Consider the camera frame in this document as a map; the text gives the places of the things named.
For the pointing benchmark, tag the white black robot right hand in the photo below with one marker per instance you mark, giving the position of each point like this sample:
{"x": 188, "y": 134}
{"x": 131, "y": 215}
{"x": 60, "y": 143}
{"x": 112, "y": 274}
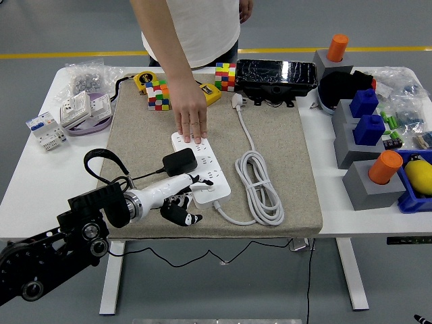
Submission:
{"x": 423, "y": 319}

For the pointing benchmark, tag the white circuit breaker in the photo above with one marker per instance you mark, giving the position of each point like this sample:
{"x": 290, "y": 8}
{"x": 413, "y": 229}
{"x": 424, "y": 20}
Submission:
{"x": 44, "y": 130}

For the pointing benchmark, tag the clear bag of brown parts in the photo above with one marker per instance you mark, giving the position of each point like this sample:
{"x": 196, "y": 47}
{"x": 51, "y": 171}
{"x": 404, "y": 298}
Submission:
{"x": 423, "y": 140}

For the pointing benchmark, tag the yellow toy fruit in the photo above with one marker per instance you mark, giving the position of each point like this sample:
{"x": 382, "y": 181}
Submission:
{"x": 420, "y": 177}

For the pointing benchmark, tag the blue block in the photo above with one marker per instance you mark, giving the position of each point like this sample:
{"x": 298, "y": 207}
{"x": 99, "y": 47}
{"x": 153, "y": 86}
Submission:
{"x": 368, "y": 131}
{"x": 362, "y": 104}

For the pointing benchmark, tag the yellow tape measure black label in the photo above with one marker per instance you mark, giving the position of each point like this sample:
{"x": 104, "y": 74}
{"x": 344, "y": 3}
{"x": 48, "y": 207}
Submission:
{"x": 143, "y": 79}

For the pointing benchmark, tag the black glossy device box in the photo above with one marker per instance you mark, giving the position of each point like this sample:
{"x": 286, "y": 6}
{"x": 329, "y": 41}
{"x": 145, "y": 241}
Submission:
{"x": 270, "y": 72}

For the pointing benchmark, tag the clear bag of metal nuts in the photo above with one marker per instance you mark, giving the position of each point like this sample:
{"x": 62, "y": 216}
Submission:
{"x": 86, "y": 81}

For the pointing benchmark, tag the small dark module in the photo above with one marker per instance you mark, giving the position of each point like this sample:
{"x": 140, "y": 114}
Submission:
{"x": 393, "y": 141}

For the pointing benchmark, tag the small green cylinder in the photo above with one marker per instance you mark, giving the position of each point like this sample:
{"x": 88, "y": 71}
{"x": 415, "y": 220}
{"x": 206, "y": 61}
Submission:
{"x": 393, "y": 126}
{"x": 391, "y": 120}
{"x": 384, "y": 116}

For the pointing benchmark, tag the clear bag of blue parts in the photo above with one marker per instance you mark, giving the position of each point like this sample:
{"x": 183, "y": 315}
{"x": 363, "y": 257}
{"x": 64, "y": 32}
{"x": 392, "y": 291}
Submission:
{"x": 410, "y": 116}
{"x": 395, "y": 84}

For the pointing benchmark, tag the small metal clip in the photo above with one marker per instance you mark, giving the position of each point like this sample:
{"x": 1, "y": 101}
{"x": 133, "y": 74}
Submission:
{"x": 314, "y": 106}

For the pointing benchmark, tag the grey-brown mat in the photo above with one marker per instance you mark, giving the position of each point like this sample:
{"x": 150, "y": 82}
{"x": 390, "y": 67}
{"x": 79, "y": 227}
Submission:
{"x": 290, "y": 168}

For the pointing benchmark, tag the grey block with hole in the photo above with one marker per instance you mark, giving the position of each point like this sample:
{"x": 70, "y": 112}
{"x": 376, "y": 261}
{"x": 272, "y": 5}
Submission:
{"x": 368, "y": 195}
{"x": 347, "y": 148}
{"x": 322, "y": 62}
{"x": 341, "y": 114}

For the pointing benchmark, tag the white power strip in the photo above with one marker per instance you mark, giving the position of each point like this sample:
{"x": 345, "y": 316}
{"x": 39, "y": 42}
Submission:
{"x": 216, "y": 162}

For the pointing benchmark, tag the black table control panel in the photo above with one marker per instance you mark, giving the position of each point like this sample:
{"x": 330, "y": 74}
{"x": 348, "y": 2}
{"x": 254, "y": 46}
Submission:
{"x": 408, "y": 240}

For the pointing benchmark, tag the black cap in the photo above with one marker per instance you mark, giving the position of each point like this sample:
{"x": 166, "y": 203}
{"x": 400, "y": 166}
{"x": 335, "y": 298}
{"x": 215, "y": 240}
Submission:
{"x": 341, "y": 87}

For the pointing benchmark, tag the white switch panel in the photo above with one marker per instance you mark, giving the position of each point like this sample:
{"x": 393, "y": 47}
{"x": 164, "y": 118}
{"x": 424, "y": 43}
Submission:
{"x": 101, "y": 108}

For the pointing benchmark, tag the person's left hand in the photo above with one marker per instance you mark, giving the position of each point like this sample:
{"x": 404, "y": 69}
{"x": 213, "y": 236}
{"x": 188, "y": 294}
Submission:
{"x": 245, "y": 10}

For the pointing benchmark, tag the blue plastic bin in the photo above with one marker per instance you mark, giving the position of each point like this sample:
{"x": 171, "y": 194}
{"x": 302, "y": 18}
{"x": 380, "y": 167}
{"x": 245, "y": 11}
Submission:
{"x": 410, "y": 202}

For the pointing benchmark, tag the metal bracket under table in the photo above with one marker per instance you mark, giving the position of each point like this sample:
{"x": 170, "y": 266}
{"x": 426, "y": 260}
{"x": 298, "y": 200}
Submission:
{"x": 298, "y": 245}

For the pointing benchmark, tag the white wall socket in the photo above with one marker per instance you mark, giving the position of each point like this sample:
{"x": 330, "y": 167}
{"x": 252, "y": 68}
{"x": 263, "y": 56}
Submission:
{"x": 74, "y": 109}

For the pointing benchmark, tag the orange cylinder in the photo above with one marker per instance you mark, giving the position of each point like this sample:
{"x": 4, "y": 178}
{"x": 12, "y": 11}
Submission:
{"x": 337, "y": 49}
{"x": 384, "y": 167}

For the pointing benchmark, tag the black plug adapter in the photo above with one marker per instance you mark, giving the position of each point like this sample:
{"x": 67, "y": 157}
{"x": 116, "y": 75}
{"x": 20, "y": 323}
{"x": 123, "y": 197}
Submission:
{"x": 180, "y": 162}

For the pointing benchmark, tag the person's right hand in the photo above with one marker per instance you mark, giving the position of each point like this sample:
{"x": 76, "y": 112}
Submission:
{"x": 190, "y": 108}

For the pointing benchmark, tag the multicolour puzzle cube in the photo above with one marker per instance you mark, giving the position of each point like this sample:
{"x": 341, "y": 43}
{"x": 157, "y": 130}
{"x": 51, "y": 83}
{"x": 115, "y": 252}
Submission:
{"x": 157, "y": 101}
{"x": 225, "y": 77}

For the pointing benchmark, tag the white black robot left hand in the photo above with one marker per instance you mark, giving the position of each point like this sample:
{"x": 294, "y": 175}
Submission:
{"x": 162, "y": 190}

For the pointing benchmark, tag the white table leg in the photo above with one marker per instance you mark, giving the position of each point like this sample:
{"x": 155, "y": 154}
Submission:
{"x": 354, "y": 280}
{"x": 113, "y": 287}

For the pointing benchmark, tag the purple tape roll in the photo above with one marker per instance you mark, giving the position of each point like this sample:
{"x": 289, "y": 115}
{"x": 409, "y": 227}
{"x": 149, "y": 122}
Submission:
{"x": 87, "y": 130}

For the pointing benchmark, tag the person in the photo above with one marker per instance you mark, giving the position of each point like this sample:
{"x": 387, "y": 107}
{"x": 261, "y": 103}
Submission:
{"x": 209, "y": 30}

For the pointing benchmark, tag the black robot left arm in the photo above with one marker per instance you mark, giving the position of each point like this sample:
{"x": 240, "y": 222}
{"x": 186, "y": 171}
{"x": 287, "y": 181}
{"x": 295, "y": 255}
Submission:
{"x": 87, "y": 206}

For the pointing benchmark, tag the yellow tape measure clear window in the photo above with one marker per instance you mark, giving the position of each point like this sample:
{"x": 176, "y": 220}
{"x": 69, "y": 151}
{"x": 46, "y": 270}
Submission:
{"x": 213, "y": 96}

